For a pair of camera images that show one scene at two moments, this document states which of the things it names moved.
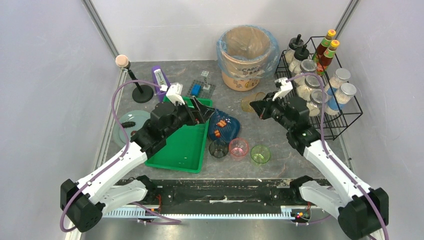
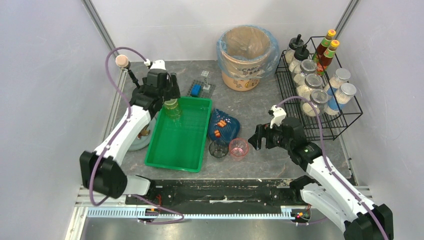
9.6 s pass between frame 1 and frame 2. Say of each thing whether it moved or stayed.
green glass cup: moved
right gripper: moved
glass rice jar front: stayed
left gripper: moved
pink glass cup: stayed
